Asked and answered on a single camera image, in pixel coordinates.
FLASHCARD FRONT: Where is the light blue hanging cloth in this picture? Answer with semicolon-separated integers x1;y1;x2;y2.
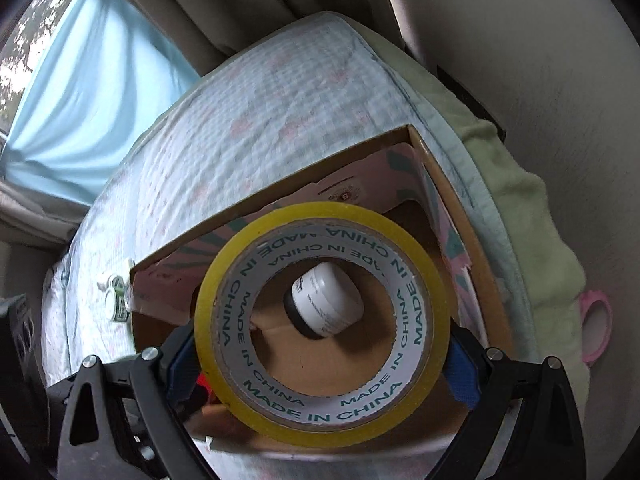
1;0;198;206

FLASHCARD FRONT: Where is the large white lid green jar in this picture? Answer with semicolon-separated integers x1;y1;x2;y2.
96;258;134;324

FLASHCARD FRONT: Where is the black lid white jar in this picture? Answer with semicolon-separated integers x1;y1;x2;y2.
283;261;364;340

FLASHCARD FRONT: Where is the green mattress cover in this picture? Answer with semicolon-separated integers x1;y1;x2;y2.
351;22;590;408

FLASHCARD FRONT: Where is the pink ring object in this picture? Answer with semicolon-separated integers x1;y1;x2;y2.
579;290;613;366

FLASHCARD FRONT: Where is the checkered floral bed sheet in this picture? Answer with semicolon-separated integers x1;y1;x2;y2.
39;12;501;480

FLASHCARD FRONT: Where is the left brown curtain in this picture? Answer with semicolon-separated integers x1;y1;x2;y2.
0;179;89;248

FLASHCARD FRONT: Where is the yellow packing tape roll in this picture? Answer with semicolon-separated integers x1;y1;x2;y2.
194;201;450;448

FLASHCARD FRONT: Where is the cardboard box with pink lining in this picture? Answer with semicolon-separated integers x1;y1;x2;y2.
130;125;513;451

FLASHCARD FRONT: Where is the window with trees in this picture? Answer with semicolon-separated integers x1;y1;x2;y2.
1;0;73;142

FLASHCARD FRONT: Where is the red rectangular box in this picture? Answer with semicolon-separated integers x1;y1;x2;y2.
196;373;216;403

